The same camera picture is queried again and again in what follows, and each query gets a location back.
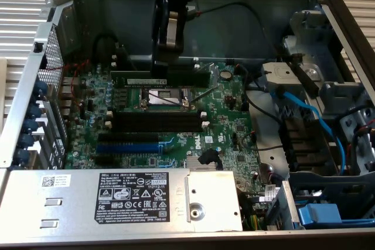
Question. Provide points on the black ribbed plastic block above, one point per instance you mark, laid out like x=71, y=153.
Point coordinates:
x=304, y=144

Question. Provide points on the blue card retention clip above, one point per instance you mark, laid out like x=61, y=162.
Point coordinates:
x=25, y=140
x=29, y=126
x=35, y=111
x=21, y=155
x=41, y=88

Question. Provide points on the silver open PC case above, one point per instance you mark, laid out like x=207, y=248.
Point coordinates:
x=234, y=33

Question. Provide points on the grey plastic drive tray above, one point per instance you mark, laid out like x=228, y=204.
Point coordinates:
x=322, y=182

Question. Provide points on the long blue expansion slot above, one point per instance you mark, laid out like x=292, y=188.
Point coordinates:
x=126, y=148

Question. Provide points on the silver metal bracket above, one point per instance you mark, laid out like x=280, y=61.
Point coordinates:
x=285, y=203

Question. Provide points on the plain metal port block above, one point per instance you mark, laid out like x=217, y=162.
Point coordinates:
x=68, y=94

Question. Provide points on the silver finned chipset heatsink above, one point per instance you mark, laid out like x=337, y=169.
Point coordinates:
x=193, y=163

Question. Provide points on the short black expansion slot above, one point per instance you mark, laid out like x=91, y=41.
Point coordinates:
x=104, y=160

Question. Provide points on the green RAM stick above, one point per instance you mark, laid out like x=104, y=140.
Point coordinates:
x=187, y=78

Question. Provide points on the silver power supply unit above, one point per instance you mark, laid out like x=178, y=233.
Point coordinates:
x=73, y=203

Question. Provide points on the black plastic bar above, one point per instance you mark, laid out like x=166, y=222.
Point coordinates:
x=306, y=76

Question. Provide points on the metal CPU socket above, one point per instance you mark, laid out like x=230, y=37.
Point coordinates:
x=164, y=97

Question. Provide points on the metal ethernet port block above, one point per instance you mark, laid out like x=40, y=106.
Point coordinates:
x=69, y=82

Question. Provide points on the silver metal disk bay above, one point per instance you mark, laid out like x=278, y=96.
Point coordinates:
x=310, y=72

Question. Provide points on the blue plastic drive latch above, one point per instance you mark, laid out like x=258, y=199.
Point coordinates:
x=319, y=216

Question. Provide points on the black RAM slot white latch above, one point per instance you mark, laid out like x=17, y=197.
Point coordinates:
x=134, y=68
x=158, y=118
x=134, y=60
x=158, y=128

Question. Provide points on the black connector block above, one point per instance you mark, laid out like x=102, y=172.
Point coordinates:
x=209, y=156

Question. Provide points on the green Dell motherboard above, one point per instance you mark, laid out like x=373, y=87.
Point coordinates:
x=181, y=141

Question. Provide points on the long black expansion slot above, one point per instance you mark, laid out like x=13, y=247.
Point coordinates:
x=129, y=137

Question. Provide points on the metal USB port block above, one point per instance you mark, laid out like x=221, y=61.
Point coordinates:
x=66, y=115
x=67, y=105

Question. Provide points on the round coin cell battery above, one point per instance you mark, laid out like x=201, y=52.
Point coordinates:
x=225, y=74

